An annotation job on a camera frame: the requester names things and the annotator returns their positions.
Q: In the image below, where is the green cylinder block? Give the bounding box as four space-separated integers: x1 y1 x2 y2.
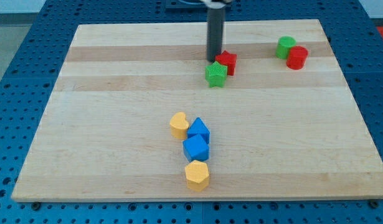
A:
275 36 296 59

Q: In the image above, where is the yellow hexagon block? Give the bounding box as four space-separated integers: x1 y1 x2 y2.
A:
184 160 210 192

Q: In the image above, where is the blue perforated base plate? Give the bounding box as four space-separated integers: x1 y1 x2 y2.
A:
0 1 383 223

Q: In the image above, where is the yellow heart block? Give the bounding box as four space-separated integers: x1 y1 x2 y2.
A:
169 111 190 140

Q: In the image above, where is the blue cube block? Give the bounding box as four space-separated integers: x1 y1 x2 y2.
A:
182 134 209 162

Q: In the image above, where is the green star block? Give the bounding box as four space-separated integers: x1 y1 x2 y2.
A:
205 61 227 88

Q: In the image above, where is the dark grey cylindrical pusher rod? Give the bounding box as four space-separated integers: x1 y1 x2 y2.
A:
206 6 225 62

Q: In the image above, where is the light wooden board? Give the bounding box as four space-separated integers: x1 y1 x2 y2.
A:
12 19 383 202

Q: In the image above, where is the blue triangle block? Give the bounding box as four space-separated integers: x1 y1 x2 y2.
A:
187 117 210 144

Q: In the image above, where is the red cylinder block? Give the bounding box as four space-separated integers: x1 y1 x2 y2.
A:
286 45 309 70

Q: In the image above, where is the red star block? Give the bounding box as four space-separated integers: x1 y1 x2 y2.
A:
215 50 237 76

